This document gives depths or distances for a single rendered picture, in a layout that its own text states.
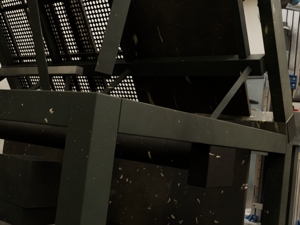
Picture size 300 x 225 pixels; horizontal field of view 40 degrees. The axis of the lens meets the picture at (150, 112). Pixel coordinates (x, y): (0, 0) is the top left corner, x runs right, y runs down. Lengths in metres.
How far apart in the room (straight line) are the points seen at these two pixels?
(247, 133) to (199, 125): 0.37
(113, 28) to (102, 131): 0.26
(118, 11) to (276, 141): 1.12
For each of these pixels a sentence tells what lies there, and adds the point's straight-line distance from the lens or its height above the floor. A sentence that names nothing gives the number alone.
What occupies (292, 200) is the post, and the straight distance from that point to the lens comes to 2.33.
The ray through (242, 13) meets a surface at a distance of 1.91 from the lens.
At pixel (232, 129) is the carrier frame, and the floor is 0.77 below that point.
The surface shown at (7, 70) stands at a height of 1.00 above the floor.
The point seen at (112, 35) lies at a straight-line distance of 1.05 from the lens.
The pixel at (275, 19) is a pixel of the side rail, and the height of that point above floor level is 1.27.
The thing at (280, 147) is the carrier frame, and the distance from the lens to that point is 2.01.
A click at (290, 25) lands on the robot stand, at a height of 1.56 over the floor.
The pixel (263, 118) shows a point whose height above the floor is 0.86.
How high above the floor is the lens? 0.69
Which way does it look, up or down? 4 degrees up
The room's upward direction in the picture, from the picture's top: 7 degrees clockwise
